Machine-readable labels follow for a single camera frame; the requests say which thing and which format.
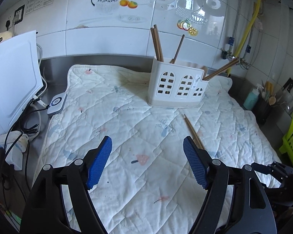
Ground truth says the brown wooden chopstick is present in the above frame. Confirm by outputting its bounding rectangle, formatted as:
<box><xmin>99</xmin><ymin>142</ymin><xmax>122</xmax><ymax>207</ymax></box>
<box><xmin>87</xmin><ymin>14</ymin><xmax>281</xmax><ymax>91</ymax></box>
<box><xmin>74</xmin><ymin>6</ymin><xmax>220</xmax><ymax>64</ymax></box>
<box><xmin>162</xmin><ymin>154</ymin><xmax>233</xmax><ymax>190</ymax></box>
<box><xmin>170</xmin><ymin>34</ymin><xmax>185</xmax><ymax>64</ymax></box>
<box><xmin>184</xmin><ymin>115</ymin><xmax>205</xmax><ymax>150</ymax></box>
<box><xmin>154</xmin><ymin>24</ymin><xmax>164</xmax><ymax>62</ymax></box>

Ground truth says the white power strip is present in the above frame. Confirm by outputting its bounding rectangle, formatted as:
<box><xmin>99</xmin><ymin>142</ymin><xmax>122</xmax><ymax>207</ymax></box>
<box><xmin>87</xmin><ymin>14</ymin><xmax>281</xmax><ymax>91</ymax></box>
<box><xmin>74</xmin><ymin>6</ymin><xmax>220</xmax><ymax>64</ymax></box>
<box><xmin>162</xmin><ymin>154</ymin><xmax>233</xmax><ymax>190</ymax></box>
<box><xmin>0</xmin><ymin>130</ymin><xmax>30</xmax><ymax>171</ymax></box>

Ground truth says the black utensil cup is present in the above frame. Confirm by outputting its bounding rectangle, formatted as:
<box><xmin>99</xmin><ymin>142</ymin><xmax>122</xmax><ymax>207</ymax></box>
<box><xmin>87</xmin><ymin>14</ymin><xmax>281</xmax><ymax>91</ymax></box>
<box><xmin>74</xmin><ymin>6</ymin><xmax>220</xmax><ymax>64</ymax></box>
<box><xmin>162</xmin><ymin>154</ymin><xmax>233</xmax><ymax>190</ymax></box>
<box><xmin>252</xmin><ymin>96</ymin><xmax>275</xmax><ymax>126</ymax></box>

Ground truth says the teal bottle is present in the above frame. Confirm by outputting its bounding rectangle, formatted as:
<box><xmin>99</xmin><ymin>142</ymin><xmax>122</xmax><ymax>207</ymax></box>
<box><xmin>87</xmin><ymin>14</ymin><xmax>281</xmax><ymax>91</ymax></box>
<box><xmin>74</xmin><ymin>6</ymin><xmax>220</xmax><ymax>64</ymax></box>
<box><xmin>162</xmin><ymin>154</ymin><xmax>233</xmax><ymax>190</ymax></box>
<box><xmin>243</xmin><ymin>88</ymin><xmax>260</xmax><ymax>110</ymax></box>

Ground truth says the white round-dial device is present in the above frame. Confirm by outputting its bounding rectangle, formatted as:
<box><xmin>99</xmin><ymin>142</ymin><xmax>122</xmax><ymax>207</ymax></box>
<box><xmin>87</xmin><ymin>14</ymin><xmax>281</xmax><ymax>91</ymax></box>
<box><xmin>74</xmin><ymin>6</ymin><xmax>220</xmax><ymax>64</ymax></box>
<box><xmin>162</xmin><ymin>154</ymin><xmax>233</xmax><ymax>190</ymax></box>
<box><xmin>47</xmin><ymin>92</ymin><xmax>67</xmax><ymax>117</ymax></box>

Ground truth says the black knife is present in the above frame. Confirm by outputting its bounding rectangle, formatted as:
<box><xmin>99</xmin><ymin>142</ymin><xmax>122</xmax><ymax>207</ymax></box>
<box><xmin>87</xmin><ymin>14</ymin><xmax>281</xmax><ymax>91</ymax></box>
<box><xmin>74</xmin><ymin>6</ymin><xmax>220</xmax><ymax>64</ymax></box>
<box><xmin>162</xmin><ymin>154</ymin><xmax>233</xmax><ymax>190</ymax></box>
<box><xmin>276</xmin><ymin>78</ymin><xmax>293</xmax><ymax>99</ymax></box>

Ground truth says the white quilted mat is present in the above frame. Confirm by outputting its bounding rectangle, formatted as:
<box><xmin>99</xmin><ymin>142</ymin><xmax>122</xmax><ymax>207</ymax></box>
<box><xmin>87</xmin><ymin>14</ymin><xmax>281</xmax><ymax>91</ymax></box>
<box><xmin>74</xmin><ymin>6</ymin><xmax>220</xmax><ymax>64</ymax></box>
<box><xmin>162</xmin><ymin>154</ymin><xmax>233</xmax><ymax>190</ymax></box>
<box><xmin>36</xmin><ymin>65</ymin><xmax>278</xmax><ymax>233</ymax></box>

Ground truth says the brown chopstick in holder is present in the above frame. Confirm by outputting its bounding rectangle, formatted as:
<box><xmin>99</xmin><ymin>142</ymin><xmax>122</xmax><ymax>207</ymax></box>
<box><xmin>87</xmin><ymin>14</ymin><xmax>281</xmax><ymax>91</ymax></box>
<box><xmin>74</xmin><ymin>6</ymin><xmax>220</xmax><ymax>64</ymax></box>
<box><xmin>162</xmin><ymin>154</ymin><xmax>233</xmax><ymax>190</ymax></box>
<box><xmin>150</xmin><ymin>28</ymin><xmax>161</xmax><ymax>61</ymax></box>
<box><xmin>203</xmin><ymin>57</ymin><xmax>240</xmax><ymax>81</ymax></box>
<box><xmin>205</xmin><ymin>60</ymin><xmax>240</xmax><ymax>81</ymax></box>

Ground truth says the white utensil holder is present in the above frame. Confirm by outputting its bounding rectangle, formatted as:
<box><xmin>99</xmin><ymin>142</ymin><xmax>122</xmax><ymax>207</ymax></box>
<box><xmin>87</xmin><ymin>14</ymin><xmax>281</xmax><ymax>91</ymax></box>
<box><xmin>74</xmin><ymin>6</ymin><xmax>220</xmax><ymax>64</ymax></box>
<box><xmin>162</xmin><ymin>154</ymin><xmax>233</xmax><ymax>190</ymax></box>
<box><xmin>146</xmin><ymin>58</ymin><xmax>208</xmax><ymax>108</ymax></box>

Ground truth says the metal gas valve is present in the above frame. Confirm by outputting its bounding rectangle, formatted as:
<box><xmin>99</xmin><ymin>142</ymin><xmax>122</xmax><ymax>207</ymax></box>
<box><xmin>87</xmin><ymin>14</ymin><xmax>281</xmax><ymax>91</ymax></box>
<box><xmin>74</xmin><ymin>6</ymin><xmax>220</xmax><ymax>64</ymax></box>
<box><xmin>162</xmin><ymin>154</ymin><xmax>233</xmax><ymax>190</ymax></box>
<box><xmin>221</xmin><ymin>49</ymin><xmax>250</xmax><ymax>70</ymax></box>

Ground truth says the black cable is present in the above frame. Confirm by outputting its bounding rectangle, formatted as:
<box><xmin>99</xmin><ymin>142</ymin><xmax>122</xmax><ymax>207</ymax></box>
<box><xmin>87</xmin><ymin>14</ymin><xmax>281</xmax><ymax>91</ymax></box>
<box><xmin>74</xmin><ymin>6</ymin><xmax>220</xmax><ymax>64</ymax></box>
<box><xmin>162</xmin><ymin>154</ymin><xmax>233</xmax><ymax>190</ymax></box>
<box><xmin>0</xmin><ymin>107</ymin><xmax>50</xmax><ymax>193</ymax></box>

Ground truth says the corrugated metal hose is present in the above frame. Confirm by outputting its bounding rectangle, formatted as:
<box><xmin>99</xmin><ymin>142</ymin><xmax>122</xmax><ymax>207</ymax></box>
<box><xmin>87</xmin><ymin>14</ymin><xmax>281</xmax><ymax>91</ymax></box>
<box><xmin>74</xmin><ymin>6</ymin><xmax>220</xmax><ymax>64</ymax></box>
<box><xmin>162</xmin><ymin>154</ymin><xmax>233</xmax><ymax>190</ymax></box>
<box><xmin>228</xmin><ymin>0</ymin><xmax>243</xmax><ymax>54</ymax></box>

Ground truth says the yellow gas hose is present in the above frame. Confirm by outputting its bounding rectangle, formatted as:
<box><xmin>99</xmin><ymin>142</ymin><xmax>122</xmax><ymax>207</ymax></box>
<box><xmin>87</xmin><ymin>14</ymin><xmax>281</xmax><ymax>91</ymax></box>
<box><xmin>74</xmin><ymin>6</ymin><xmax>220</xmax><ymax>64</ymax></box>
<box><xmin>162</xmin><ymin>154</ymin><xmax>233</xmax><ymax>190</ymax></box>
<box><xmin>226</xmin><ymin>0</ymin><xmax>262</xmax><ymax>76</ymax></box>

